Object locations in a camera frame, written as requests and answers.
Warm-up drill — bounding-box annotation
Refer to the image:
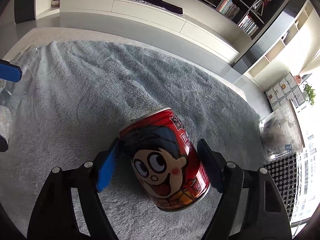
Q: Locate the leafy potted plant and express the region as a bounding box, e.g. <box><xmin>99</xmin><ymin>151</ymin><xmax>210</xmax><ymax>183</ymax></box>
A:
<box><xmin>302</xmin><ymin>84</ymin><xmax>316</xmax><ymax>106</ymax></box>

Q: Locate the small tripod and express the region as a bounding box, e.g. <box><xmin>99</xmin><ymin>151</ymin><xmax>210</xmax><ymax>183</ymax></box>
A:
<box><xmin>251</xmin><ymin>0</ymin><xmax>265</xmax><ymax>18</ymax></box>

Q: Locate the white animal-print drawer unit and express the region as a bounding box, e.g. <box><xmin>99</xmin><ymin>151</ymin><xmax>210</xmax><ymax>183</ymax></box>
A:
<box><xmin>265</xmin><ymin>71</ymin><xmax>307</xmax><ymax>111</ymax></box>

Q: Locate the row of white-spined books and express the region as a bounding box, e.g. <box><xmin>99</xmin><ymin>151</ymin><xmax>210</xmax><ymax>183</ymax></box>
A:
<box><xmin>238</xmin><ymin>14</ymin><xmax>259</xmax><ymax>37</ymax></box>

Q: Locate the red drink can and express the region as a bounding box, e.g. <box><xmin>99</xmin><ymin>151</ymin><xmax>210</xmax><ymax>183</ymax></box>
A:
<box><xmin>119</xmin><ymin>107</ymin><xmax>211</xmax><ymax>213</ymax></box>

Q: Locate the cream open shelf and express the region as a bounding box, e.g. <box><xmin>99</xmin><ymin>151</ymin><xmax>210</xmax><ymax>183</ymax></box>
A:
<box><xmin>244</xmin><ymin>0</ymin><xmax>314</xmax><ymax>91</ymax></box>

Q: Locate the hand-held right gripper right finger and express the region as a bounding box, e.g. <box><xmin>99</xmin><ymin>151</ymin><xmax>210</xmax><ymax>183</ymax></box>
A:
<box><xmin>197</xmin><ymin>139</ymin><xmax>293</xmax><ymax>240</ymax></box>

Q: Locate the clear plastic wrap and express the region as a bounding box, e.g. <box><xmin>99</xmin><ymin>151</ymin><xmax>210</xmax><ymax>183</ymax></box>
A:
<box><xmin>0</xmin><ymin>80</ymin><xmax>13</xmax><ymax>141</ymax></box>

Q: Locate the cream television cabinet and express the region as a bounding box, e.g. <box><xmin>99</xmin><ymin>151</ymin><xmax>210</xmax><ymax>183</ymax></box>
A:
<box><xmin>35</xmin><ymin>0</ymin><xmax>242</xmax><ymax>68</ymax></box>

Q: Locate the clear plastic cup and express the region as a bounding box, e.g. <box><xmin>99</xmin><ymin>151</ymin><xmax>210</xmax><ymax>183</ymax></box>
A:
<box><xmin>9</xmin><ymin>44</ymin><xmax>39</xmax><ymax>97</ymax></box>

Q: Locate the dark bookshelf unit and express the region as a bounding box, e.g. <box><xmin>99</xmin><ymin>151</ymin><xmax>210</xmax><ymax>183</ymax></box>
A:
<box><xmin>215</xmin><ymin>0</ymin><xmax>288</xmax><ymax>40</ymax></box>

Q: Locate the clear lidded container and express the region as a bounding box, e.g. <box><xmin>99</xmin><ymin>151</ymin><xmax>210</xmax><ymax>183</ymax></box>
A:
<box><xmin>259</xmin><ymin>100</ymin><xmax>304</xmax><ymax>163</ymax></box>

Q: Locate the row of pastel books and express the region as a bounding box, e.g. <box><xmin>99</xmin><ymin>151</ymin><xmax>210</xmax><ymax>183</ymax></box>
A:
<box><xmin>218</xmin><ymin>0</ymin><xmax>241</xmax><ymax>20</ymax></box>

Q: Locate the grey fleece blanket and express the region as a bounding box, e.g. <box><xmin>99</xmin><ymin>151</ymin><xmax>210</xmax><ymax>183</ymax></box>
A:
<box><xmin>0</xmin><ymin>40</ymin><xmax>273</xmax><ymax>240</ymax></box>

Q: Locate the purple cloth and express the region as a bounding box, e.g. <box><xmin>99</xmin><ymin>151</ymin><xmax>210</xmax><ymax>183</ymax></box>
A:
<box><xmin>124</xmin><ymin>0</ymin><xmax>185</xmax><ymax>16</ymax></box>

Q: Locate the black glossy column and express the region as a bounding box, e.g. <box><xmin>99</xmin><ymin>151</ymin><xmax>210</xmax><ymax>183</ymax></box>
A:
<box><xmin>231</xmin><ymin>0</ymin><xmax>300</xmax><ymax>75</ymax></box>

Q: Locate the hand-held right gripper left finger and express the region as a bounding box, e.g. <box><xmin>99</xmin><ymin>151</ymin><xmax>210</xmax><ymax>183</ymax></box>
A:
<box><xmin>27</xmin><ymin>137</ymin><xmax>121</xmax><ymax>240</ymax></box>

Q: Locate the houndstooth tissue box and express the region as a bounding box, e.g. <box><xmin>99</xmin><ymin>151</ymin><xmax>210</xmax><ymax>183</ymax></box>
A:
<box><xmin>264</xmin><ymin>154</ymin><xmax>298</xmax><ymax>222</ymax></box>

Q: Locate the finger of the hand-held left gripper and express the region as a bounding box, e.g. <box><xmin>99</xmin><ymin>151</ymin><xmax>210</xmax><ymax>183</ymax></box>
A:
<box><xmin>0</xmin><ymin>134</ymin><xmax>9</xmax><ymax>153</ymax></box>
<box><xmin>0</xmin><ymin>59</ymin><xmax>22</xmax><ymax>83</ymax></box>

